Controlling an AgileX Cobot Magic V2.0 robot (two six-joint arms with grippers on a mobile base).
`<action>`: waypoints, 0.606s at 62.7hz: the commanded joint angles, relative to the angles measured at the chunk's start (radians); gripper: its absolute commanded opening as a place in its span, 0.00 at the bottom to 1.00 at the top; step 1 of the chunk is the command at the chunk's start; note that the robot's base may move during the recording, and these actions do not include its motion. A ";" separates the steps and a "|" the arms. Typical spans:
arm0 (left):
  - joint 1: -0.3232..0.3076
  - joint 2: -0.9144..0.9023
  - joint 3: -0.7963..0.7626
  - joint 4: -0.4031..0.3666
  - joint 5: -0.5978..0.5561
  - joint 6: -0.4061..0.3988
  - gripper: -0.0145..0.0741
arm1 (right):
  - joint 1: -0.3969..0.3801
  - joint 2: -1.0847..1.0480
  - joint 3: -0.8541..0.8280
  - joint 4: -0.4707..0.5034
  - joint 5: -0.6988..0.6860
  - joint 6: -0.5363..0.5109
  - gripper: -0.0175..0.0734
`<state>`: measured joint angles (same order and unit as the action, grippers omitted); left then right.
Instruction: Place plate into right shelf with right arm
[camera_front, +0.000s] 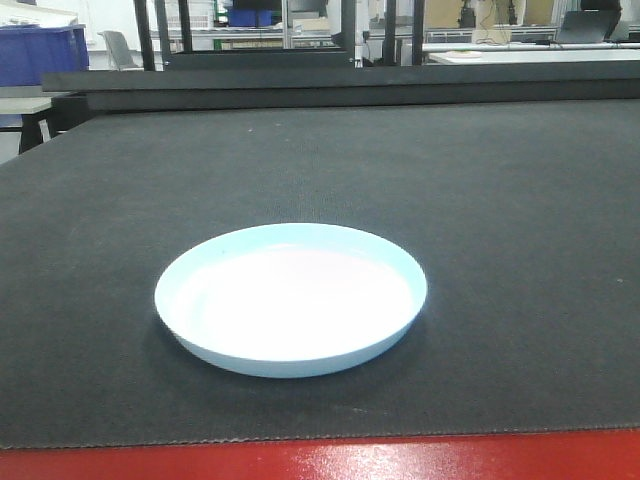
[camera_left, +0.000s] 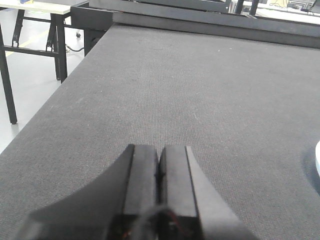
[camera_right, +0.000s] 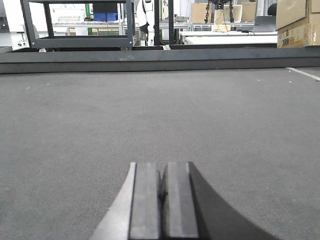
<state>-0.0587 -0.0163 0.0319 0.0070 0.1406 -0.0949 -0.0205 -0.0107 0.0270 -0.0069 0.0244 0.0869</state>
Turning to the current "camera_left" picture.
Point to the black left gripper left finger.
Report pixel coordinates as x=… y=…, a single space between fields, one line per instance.
x=106 y=207

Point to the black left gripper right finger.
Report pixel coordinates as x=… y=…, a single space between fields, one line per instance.
x=200 y=213

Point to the white round object edge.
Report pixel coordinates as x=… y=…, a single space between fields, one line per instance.
x=317 y=158

